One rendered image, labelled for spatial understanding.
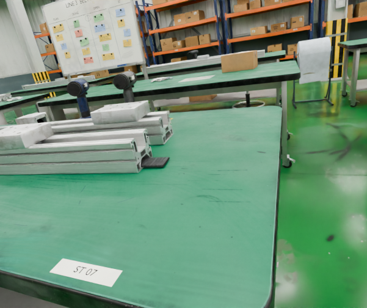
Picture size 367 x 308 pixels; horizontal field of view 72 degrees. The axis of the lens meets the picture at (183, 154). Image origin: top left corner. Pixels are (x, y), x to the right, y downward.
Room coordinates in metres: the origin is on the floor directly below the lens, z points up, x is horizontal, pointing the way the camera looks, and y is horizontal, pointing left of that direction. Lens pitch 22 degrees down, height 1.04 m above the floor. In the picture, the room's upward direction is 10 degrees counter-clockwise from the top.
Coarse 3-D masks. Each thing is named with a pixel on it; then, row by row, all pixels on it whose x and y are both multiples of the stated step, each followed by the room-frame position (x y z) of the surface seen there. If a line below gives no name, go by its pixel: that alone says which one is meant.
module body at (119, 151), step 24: (48, 144) 0.68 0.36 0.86; (72, 144) 0.64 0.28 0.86; (96, 144) 0.61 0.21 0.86; (120, 144) 0.58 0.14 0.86; (144, 144) 0.64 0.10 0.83; (0, 168) 0.73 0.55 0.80; (24, 168) 0.70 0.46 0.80; (48, 168) 0.67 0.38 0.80; (72, 168) 0.64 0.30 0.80; (96, 168) 0.61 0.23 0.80; (120, 168) 0.59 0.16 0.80
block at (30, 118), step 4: (40, 112) 1.25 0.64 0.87; (44, 112) 1.23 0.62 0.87; (24, 116) 1.21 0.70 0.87; (28, 116) 1.19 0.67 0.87; (32, 116) 1.17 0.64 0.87; (36, 116) 1.18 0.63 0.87; (40, 116) 1.20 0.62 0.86; (44, 116) 1.22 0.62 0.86; (16, 120) 1.18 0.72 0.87; (20, 120) 1.17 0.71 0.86; (24, 120) 1.17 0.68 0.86; (28, 120) 1.16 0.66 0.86; (32, 120) 1.16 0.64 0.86; (36, 120) 1.17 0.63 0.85; (40, 120) 1.22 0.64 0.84; (44, 120) 1.23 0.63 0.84; (48, 120) 1.24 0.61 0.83; (20, 124) 1.18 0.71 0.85; (24, 124) 1.17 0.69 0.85
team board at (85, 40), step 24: (72, 0) 4.12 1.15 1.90; (96, 0) 3.96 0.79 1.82; (120, 0) 3.81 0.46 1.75; (48, 24) 4.35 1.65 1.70; (72, 24) 4.17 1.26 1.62; (96, 24) 4.00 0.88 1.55; (120, 24) 3.84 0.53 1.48; (72, 48) 4.22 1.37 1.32; (96, 48) 4.04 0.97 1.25; (120, 48) 3.88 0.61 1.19; (72, 72) 4.28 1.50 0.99; (144, 72) 3.80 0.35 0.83
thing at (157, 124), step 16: (160, 112) 0.84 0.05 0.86; (0, 128) 1.07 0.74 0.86; (64, 128) 0.87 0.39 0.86; (80, 128) 0.85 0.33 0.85; (96, 128) 0.83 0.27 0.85; (112, 128) 0.82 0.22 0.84; (128, 128) 0.79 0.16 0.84; (144, 128) 0.77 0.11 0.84; (160, 128) 0.75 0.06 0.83; (160, 144) 0.76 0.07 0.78
